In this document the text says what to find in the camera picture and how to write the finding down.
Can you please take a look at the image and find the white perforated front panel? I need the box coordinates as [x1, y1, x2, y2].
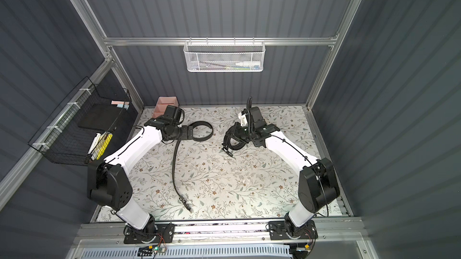
[81, 244, 293, 259]

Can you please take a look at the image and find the pink compartment storage box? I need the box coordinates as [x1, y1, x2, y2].
[152, 96, 179, 118]

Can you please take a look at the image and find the long black belt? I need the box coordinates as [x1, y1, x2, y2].
[222, 122, 250, 157]

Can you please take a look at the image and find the white wire mesh basket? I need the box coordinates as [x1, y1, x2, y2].
[183, 41, 266, 72]

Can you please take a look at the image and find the black belt with end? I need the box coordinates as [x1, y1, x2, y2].
[172, 121, 214, 212]

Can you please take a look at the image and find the aluminium front rail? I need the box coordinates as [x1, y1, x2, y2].
[72, 217, 369, 248]

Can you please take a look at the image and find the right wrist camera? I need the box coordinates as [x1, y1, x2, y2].
[238, 110, 249, 127]

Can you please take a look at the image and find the yellow marker in basket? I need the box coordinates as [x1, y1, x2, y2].
[92, 132, 113, 160]

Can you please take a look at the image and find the black wire wall basket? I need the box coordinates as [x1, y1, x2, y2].
[28, 80, 138, 166]

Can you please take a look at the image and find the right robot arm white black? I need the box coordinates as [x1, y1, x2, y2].
[222, 97, 340, 236]

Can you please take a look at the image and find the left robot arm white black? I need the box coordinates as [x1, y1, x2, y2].
[86, 105, 185, 230]

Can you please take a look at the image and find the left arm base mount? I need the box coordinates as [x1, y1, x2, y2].
[123, 223, 176, 245]

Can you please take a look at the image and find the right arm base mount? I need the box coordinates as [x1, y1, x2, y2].
[265, 220, 318, 241]

